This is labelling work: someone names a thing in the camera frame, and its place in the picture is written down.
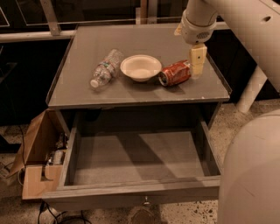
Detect black floor cables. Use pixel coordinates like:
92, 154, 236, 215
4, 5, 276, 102
36, 200, 93, 224

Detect red coke can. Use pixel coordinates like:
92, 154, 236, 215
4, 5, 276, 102
158, 59, 191, 87

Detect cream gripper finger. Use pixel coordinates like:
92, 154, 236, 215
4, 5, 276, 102
189, 44, 207, 79

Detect clear plastic water bottle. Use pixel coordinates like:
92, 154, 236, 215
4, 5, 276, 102
90, 49, 123, 88

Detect metal drawer knob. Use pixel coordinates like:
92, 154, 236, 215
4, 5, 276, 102
143, 196, 151, 207

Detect open grey top drawer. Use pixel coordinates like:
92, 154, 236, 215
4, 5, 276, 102
42, 112, 221, 211

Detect brown cardboard box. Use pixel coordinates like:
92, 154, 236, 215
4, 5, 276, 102
8, 109, 64, 200

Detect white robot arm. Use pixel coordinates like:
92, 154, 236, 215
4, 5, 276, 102
180, 0, 280, 224

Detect white paper bowl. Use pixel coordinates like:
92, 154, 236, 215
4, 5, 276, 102
120, 55, 162, 82

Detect grey cabinet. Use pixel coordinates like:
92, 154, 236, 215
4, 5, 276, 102
47, 24, 230, 131

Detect metal window railing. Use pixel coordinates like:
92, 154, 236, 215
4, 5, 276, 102
0, 0, 228, 43

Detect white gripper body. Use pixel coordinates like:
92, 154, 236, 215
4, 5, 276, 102
174, 10, 217, 45

